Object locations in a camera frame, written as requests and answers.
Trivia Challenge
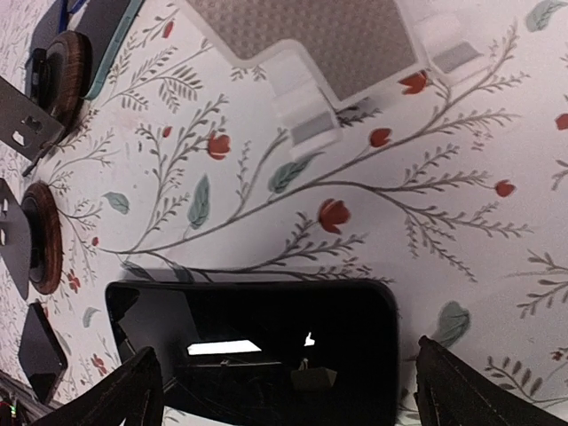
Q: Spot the black phone front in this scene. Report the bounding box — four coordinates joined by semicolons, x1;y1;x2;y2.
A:
18;302;67;405

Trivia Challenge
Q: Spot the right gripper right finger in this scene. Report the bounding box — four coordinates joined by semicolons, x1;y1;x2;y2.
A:
414;335;567;426

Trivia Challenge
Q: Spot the floral table mat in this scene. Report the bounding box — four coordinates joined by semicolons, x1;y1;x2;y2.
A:
1;1;567;425

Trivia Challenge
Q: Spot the white silver phone stand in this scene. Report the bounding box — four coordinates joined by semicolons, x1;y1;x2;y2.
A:
179;1;488;158

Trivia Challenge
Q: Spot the black phone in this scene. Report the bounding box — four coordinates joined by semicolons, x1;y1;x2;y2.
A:
106;280;398;425
18;302;67;405

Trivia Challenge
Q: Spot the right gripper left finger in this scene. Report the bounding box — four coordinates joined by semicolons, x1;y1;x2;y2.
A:
26;346;164;425

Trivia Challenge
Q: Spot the black stand wooden base front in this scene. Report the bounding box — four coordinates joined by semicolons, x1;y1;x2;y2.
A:
1;179;63;299

